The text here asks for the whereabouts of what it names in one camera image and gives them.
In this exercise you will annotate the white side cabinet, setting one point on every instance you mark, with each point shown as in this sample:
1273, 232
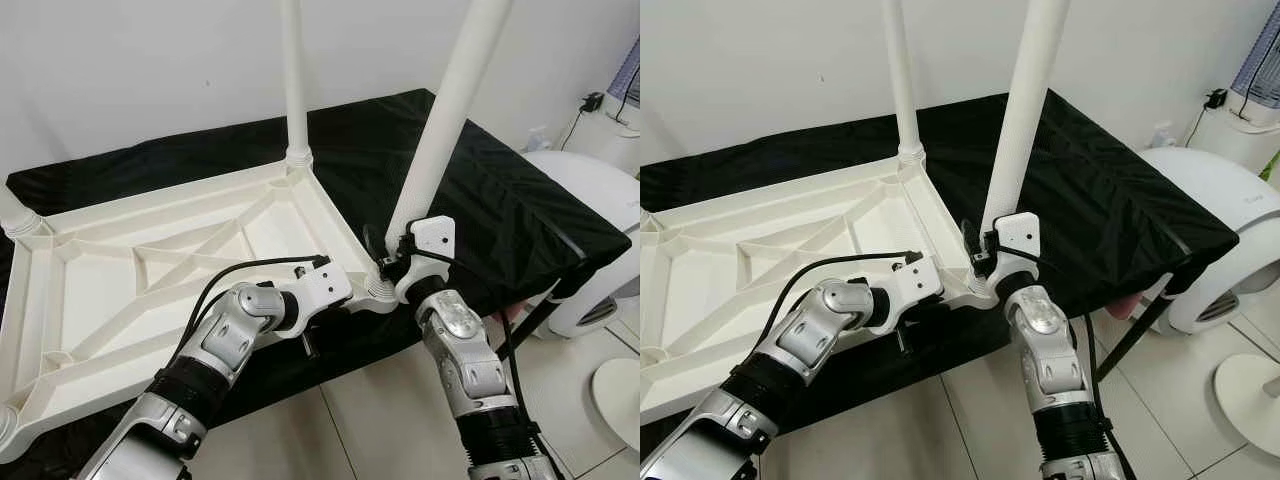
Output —
1235, 135
610, 140

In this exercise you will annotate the white plastic table top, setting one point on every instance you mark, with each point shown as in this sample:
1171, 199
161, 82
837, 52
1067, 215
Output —
100, 300
700, 300

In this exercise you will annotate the black wall plug adapter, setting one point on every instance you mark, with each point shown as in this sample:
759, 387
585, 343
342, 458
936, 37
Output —
592, 102
1215, 100

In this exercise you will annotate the white round flat floor disc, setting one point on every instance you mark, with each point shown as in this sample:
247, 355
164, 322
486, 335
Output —
1250, 400
620, 400

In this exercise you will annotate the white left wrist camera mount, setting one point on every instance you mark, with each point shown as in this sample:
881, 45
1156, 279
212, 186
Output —
915, 280
322, 285

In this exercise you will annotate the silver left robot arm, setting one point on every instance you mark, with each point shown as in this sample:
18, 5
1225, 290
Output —
810, 335
225, 340

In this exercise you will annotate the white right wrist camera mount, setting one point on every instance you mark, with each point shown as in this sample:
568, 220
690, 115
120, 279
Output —
1018, 235
430, 240

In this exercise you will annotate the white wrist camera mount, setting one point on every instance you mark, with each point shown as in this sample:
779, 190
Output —
430, 240
322, 285
1018, 235
915, 280

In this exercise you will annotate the green plant leaf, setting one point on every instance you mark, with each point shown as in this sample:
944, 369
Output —
1272, 167

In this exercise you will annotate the pink stool seat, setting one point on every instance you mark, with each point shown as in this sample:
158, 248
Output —
1125, 306
510, 314

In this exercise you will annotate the white plastic floor object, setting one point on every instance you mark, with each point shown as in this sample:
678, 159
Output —
580, 200
1215, 205

